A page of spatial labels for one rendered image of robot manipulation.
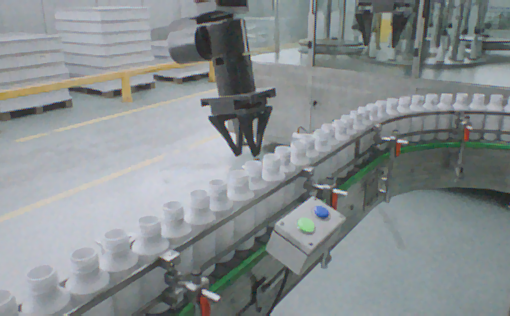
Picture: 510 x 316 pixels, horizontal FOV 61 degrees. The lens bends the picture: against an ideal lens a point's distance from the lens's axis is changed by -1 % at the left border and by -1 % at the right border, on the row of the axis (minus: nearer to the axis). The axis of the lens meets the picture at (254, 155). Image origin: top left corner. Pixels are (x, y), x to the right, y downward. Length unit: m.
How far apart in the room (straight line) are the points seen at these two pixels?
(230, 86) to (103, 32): 6.50
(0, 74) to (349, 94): 4.38
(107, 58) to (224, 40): 6.56
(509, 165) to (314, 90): 2.43
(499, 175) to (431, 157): 0.27
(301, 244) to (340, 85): 3.15
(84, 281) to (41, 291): 0.06
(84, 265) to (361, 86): 3.32
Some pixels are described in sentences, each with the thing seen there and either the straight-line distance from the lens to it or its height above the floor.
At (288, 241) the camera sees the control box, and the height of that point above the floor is 1.09.
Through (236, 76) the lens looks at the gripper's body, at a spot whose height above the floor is 1.39.
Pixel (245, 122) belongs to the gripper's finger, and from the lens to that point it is 0.63.
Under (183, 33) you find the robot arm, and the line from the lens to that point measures 0.69.
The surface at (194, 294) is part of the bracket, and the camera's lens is 0.69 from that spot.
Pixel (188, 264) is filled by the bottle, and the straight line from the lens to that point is 0.79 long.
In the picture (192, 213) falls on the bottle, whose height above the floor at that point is 1.13.
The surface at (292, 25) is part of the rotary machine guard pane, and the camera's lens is 4.05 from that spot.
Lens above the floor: 1.50
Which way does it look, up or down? 20 degrees down
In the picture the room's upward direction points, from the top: straight up
